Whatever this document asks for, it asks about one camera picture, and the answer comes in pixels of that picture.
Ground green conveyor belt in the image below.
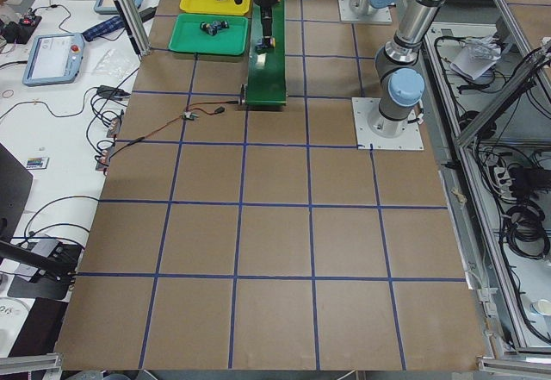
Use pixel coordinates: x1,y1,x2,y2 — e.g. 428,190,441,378
240,0,287,106

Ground red black cable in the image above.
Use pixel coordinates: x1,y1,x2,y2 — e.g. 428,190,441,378
102,102,227,157

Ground black power adapter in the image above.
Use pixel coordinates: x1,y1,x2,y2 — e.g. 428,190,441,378
96,85,130,100

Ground green push button switch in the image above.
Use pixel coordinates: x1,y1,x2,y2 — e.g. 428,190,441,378
200,22,215,35

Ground small circuit board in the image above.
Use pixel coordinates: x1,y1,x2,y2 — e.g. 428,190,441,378
183,111,199,121

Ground green tray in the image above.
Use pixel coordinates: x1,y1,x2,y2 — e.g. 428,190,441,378
169,13,250,56

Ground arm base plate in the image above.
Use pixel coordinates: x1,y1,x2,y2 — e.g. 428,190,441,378
351,97,424,152
338,0,393,25

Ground folded blue umbrella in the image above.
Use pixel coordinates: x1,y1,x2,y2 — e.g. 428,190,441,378
82,16,125,42

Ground yellow tray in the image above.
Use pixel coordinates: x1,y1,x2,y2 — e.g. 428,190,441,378
180,0,252,16

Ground near teach pendant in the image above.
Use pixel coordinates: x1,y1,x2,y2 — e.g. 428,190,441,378
22,33,84,87

